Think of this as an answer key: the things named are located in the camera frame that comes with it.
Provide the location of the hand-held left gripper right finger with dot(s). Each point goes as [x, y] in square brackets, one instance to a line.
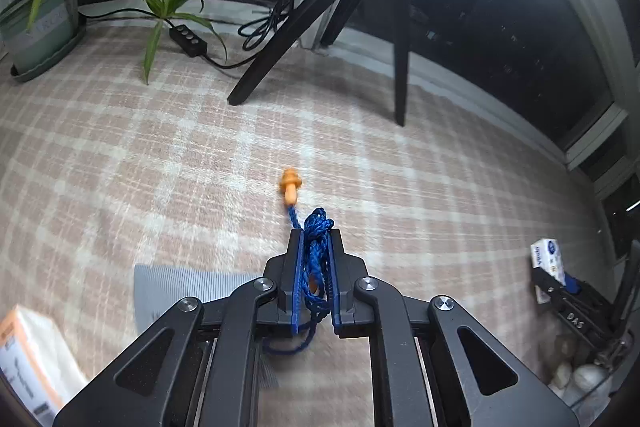
[340, 272]

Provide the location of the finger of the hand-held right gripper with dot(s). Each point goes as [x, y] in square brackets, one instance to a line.
[555, 288]

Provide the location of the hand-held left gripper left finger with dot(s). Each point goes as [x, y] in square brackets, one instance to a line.
[287, 272]

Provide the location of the small white packet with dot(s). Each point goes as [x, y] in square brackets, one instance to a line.
[547, 257]

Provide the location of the person's right hand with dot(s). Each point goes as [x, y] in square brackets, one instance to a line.
[585, 379]

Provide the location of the small grey packet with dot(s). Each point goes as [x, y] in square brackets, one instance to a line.
[170, 292]

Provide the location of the black tripod stand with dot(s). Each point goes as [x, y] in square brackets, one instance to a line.
[280, 52]

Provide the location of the orange tissue packet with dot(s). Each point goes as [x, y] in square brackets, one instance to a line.
[30, 357]

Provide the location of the grey-green pot saucer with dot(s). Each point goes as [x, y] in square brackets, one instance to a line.
[55, 63]

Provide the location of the grey-green plant pot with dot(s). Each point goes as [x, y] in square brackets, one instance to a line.
[40, 32]

